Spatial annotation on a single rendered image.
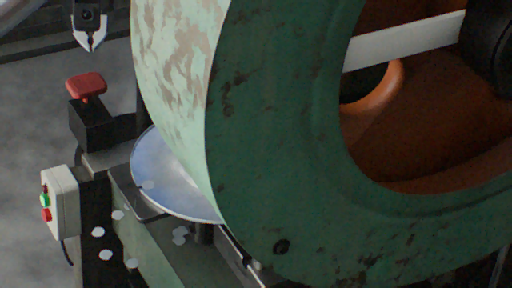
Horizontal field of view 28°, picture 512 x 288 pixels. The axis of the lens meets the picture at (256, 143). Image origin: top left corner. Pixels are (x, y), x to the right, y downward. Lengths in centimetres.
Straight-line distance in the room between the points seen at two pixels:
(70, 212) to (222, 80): 105
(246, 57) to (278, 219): 25
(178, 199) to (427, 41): 68
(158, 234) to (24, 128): 130
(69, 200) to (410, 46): 99
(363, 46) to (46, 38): 237
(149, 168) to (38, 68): 159
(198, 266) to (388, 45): 78
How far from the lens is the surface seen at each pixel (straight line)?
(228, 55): 99
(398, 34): 114
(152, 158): 180
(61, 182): 199
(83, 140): 202
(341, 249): 129
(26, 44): 338
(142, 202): 172
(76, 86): 199
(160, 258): 185
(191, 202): 172
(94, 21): 175
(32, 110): 316
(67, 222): 203
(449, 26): 118
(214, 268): 180
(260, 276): 172
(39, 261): 271
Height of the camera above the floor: 197
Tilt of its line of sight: 40 degrees down
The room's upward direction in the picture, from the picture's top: 6 degrees clockwise
